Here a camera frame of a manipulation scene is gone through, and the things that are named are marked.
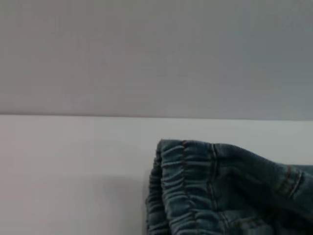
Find blue denim shorts with print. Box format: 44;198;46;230
145;139;313;235

